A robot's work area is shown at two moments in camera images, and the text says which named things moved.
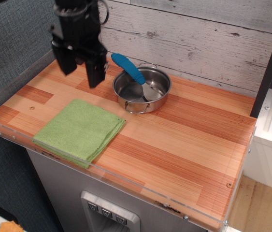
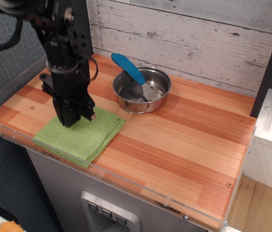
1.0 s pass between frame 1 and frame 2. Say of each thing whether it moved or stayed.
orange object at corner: stayed
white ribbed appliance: stayed
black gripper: moved
